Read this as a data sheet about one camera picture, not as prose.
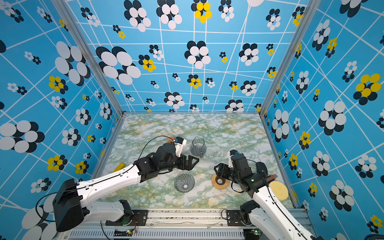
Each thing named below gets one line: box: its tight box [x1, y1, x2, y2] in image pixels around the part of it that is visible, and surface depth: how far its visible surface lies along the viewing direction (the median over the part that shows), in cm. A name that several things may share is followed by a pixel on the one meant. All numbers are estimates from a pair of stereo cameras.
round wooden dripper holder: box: [211, 173, 230, 190], surface depth 85 cm
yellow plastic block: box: [112, 162, 126, 173], surface depth 93 cm
